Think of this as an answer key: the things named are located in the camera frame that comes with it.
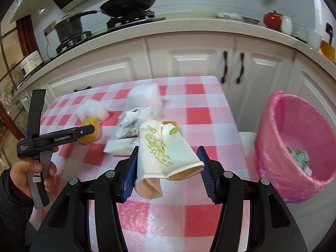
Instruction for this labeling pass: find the speckled stone countertop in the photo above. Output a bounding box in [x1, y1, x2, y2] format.
[12, 16, 336, 97]

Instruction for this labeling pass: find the glass oil jug black lid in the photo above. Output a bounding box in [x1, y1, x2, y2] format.
[320, 22, 336, 61]

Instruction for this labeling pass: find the paper cup green oval label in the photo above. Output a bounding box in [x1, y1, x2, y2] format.
[160, 123, 205, 181]

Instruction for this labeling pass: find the wooden glass door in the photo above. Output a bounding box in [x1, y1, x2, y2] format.
[0, 18, 40, 163]

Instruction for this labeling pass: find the golden wall socket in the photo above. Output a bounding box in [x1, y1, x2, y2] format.
[44, 22, 58, 36]

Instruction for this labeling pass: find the ridged white foam piece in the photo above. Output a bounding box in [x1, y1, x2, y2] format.
[77, 100, 109, 121]

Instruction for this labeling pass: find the black wok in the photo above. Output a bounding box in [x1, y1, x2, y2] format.
[76, 0, 159, 16]

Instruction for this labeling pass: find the person's left forearm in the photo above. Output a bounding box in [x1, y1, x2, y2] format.
[0, 169, 34, 252]

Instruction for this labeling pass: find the person's left hand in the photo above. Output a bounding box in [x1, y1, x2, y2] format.
[9, 147, 59, 198]

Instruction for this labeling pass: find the red white checkered tablecloth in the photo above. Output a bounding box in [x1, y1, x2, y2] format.
[29, 76, 252, 252]

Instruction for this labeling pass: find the white rice cooker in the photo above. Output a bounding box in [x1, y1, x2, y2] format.
[20, 51, 42, 80]

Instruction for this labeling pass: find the white upper cabinet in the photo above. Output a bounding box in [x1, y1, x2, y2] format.
[10, 0, 62, 23]

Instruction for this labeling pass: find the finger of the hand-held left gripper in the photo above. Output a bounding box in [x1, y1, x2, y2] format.
[71, 125, 95, 140]

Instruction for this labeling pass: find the white plastic food packet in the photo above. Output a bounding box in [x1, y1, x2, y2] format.
[217, 12, 242, 20]

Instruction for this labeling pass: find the paper cup green ornament print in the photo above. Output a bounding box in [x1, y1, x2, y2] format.
[134, 119, 175, 199]

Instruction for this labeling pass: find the white mug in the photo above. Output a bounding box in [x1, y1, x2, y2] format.
[293, 28, 322, 50]

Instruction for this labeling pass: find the black gas stove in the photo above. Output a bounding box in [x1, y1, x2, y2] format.
[55, 9, 166, 54]

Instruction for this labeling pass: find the pink trash bin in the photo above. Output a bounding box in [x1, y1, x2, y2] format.
[254, 91, 336, 204]

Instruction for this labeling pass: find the black power cable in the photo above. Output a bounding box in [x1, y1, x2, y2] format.
[43, 34, 53, 61]

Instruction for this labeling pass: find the white base cabinet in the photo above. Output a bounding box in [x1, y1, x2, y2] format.
[16, 34, 336, 147]

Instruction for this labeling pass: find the red ceramic pot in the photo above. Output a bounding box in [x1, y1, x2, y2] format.
[263, 10, 283, 29]

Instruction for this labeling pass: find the crumpled thin white plastic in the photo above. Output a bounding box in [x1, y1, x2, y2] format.
[140, 106, 165, 122]

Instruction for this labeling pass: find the printed white paper packet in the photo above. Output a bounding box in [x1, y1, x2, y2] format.
[115, 108, 142, 139]

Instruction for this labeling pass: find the white ceramic jar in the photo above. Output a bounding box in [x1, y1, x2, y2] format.
[281, 15, 293, 35]

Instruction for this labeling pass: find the black lidded pot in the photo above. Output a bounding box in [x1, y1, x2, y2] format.
[54, 14, 83, 42]

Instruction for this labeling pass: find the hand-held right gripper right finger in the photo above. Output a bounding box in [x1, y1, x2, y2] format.
[197, 146, 309, 252]

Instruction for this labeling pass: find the green wavy striped cloth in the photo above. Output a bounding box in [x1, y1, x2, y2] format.
[289, 147, 310, 170]

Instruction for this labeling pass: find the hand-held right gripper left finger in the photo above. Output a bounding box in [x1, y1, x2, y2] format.
[39, 146, 139, 252]

